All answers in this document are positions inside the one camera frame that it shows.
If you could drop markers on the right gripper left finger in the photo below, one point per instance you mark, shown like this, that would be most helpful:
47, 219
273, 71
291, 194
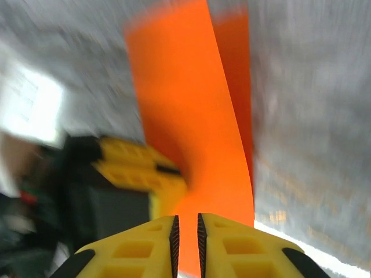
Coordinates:
130, 255

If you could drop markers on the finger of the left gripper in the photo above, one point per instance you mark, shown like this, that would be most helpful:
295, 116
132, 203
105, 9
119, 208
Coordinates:
162, 188
127, 152

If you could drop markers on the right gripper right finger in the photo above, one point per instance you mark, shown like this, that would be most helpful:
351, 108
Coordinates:
246, 255

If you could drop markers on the orange square paper sheet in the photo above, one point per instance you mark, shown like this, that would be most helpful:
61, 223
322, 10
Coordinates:
179, 87

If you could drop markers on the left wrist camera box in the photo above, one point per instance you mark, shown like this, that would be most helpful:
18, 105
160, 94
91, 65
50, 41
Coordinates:
32, 107

